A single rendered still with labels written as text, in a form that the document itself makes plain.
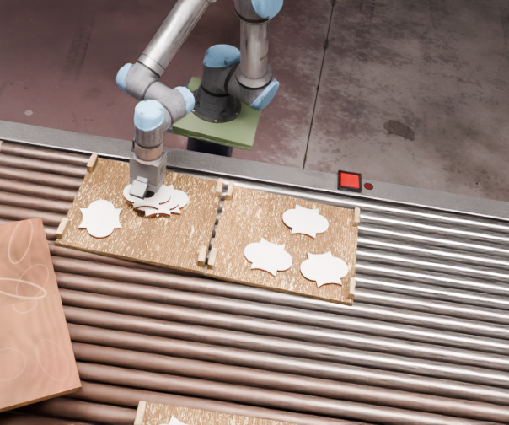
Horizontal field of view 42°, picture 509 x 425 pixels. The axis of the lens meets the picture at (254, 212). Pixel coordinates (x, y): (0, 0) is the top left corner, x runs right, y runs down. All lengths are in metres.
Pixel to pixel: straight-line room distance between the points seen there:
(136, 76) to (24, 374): 0.82
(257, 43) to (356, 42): 2.63
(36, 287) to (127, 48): 2.70
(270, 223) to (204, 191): 0.23
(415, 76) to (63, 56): 2.18
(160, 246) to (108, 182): 0.29
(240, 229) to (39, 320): 0.64
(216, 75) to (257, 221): 0.53
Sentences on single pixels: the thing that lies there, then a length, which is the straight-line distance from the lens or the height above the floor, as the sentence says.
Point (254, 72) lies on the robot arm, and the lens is 2.07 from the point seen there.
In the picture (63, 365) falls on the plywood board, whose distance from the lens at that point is 1.54.
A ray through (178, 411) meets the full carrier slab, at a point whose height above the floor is 0.94.
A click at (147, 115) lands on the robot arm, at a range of 1.70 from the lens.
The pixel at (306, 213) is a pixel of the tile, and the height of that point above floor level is 0.95.
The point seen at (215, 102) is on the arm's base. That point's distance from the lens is 2.26.
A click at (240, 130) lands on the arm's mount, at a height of 0.90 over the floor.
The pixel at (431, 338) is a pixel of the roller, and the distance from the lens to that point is 1.87.
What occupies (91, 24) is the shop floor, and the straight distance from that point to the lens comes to 4.39.
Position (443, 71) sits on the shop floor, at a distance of 4.56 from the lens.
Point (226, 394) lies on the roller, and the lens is 1.64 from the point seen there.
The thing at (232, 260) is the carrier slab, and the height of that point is 0.94.
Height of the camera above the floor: 2.38
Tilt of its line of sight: 47 degrees down
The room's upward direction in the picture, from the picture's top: 12 degrees clockwise
